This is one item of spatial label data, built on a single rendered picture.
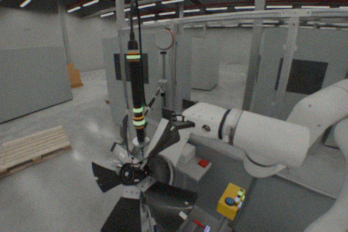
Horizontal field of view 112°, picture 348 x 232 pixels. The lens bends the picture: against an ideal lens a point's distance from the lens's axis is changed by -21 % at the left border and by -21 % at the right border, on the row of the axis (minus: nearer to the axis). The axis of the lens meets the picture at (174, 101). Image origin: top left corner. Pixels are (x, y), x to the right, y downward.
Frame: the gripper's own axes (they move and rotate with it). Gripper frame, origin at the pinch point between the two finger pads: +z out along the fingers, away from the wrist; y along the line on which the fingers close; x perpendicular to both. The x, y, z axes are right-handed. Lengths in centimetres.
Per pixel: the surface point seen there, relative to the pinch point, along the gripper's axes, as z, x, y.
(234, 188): -16, -58, 34
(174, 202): 0.7, -45.9, 0.4
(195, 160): 26, -79, 62
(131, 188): 26, -53, -5
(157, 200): 7.2, -46.5, -3.3
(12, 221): 170, -166, -99
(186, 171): 24, -79, 45
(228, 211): -19, -62, 22
